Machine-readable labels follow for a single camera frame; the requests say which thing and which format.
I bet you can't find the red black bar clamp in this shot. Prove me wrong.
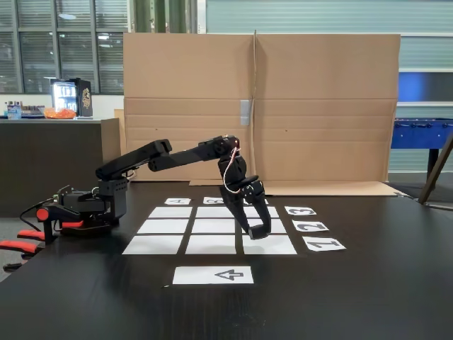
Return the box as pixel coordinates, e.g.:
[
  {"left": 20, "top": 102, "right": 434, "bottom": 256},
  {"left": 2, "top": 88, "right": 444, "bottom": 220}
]
[{"left": 0, "top": 203, "right": 86, "bottom": 273}]

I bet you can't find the grey tape strip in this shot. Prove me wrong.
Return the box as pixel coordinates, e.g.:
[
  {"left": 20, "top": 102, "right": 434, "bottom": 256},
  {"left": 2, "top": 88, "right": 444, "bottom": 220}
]
[{"left": 240, "top": 99, "right": 252, "bottom": 126}]

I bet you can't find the dark counter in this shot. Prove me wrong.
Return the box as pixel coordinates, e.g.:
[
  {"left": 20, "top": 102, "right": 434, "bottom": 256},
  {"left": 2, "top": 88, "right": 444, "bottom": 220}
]
[{"left": 0, "top": 118, "right": 122, "bottom": 217}]

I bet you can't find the orange snack bag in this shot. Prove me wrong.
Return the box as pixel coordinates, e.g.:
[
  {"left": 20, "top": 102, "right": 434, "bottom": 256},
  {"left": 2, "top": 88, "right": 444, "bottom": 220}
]
[{"left": 43, "top": 107, "right": 77, "bottom": 120}]

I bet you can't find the paper sheet number 1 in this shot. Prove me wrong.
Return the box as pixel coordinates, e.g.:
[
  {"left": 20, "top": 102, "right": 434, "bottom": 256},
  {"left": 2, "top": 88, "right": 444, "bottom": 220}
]
[{"left": 302, "top": 237, "right": 348, "bottom": 253}]

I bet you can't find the white arrow paper sheet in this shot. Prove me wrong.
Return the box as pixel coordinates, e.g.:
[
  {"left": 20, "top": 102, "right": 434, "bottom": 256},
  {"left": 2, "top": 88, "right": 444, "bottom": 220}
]
[{"left": 171, "top": 266, "right": 256, "bottom": 285}]

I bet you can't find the bottle pack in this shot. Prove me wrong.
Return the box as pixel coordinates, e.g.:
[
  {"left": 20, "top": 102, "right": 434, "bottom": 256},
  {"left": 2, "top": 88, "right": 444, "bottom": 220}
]
[{"left": 3, "top": 100, "right": 23, "bottom": 120}]

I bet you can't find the brown wooden leg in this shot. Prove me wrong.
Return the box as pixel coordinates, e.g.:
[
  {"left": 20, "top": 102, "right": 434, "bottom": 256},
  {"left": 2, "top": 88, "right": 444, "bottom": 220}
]
[{"left": 417, "top": 132, "right": 453, "bottom": 205}]

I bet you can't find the white nine-square grid sheet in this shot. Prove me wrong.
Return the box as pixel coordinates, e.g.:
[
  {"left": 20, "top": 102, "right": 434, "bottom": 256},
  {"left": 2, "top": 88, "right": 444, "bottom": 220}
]
[{"left": 121, "top": 205, "right": 299, "bottom": 256}]

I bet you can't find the black power cable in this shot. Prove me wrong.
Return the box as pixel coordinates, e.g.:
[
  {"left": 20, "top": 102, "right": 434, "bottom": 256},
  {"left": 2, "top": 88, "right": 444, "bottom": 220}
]
[{"left": 18, "top": 199, "right": 55, "bottom": 232}]

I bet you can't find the paper sheet number 2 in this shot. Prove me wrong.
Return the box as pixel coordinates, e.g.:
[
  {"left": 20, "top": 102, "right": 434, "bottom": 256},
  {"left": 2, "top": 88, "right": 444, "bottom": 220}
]
[{"left": 292, "top": 220, "right": 331, "bottom": 233}]

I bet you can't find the blue foosball table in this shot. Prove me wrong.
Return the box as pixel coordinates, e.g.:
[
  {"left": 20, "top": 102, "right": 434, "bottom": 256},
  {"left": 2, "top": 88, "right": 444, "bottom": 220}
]
[{"left": 390, "top": 118, "right": 453, "bottom": 175}]

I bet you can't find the large brown cardboard sheet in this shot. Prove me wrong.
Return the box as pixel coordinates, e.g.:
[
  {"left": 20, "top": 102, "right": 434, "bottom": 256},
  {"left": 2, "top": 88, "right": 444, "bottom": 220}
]
[
  {"left": 251, "top": 29, "right": 408, "bottom": 198},
  {"left": 122, "top": 31, "right": 256, "bottom": 188}
]

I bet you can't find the paper sheet number 3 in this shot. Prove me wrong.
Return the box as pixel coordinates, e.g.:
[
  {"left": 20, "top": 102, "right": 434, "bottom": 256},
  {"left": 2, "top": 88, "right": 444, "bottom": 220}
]
[{"left": 284, "top": 205, "right": 318, "bottom": 217}]

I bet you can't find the black mini fridge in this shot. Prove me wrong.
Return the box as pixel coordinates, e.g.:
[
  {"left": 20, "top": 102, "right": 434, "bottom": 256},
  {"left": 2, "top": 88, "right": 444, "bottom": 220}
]
[{"left": 50, "top": 78, "right": 94, "bottom": 118}]

